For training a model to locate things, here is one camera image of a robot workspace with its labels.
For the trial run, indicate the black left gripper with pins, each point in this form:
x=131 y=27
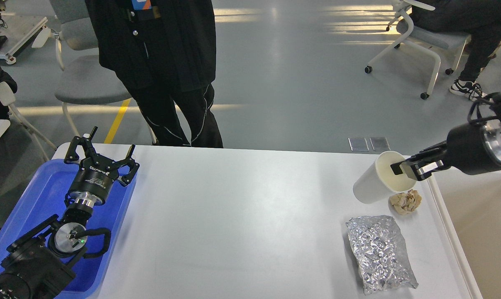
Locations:
x=93 y=181

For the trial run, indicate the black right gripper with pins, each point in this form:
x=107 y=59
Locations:
x=473 y=149

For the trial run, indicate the white paper cup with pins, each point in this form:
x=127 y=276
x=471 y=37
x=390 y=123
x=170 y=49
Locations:
x=379 y=181

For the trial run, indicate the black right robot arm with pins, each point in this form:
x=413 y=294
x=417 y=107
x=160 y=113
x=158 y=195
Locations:
x=484 y=109

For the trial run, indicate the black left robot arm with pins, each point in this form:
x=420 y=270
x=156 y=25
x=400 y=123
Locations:
x=58 y=240

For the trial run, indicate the crumpled beige paper ball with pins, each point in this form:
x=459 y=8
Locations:
x=406 y=202

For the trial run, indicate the right metal floor plate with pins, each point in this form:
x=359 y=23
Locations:
x=379 y=144

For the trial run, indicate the metal floor plate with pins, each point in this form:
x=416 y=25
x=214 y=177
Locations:
x=358 y=144
x=379 y=144

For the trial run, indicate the left metal floor plate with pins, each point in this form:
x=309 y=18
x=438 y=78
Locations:
x=358 y=144

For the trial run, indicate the blue plastic tray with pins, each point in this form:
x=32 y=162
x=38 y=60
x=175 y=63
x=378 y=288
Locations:
x=44 y=197

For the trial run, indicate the white plastic bin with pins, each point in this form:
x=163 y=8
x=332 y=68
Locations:
x=474 y=205

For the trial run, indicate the crumpled silver foil bag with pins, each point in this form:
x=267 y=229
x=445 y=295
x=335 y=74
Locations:
x=381 y=253

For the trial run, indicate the white wheeled office chair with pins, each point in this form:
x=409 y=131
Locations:
x=422 y=40

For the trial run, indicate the white chair at left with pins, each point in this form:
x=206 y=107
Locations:
x=8 y=88

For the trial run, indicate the standing person in black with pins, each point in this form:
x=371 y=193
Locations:
x=164 y=53

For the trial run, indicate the seated person in black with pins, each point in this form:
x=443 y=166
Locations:
x=479 y=18

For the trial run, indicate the grey chair white frame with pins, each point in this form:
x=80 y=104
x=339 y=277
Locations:
x=84 y=81

